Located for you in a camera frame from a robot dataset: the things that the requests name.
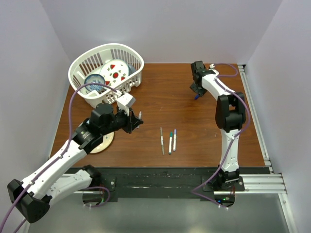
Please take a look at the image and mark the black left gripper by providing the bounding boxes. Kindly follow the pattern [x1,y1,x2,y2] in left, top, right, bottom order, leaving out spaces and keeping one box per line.
[102,106,143,135]

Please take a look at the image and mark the grey green pen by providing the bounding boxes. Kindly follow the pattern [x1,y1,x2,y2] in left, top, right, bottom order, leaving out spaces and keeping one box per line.
[160,127,165,155]

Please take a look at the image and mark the white green-end marker pen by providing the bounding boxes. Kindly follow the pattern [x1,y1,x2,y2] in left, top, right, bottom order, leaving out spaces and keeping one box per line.
[168,132,173,155]

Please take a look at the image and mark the white purple-tip marker pen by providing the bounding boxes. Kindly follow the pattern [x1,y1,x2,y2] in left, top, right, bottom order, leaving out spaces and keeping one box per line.
[173,129,177,152]

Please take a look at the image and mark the thin white blue-end pen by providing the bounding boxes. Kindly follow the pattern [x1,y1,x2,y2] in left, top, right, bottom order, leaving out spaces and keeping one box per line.
[137,111,142,129]

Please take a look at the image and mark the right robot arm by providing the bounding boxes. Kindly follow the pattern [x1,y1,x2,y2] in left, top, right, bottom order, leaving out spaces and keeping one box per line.
[190,61,248,191]

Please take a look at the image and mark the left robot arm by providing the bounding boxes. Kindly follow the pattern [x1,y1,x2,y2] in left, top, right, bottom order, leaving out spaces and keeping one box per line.
[7,103,143,223]

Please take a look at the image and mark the light blue plate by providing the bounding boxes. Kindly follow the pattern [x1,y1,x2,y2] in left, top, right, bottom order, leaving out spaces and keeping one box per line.
[90,132,114,154]

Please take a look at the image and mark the blue rimmed plate behind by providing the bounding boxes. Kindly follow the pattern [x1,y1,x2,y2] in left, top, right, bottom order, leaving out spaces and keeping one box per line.
[128,64,136,76]

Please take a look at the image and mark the white watermelon pattern plate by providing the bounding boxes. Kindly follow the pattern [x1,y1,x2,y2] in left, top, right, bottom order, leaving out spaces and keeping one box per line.
[99,59,129,87]

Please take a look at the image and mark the white plastic dish basket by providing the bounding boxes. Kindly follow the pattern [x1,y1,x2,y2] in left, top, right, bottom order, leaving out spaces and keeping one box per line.
[68,43,144,108]

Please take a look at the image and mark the blue white patterned bowl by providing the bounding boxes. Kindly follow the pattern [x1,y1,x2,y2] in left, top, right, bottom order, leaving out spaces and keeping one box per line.
[84,74,105,92]

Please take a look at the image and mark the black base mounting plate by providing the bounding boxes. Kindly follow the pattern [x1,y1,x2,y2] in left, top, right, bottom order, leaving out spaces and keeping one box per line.
[72,166,272,203]

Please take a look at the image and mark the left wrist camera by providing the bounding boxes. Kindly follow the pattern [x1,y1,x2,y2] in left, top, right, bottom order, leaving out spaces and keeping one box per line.
[116,93,136,116]

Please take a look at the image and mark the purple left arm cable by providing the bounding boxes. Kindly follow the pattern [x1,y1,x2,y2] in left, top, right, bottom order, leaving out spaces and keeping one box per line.
[0,83,122,233]

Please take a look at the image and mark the aluminium frame rail right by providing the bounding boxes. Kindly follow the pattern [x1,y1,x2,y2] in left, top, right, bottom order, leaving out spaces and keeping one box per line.
[237,63,298,233]

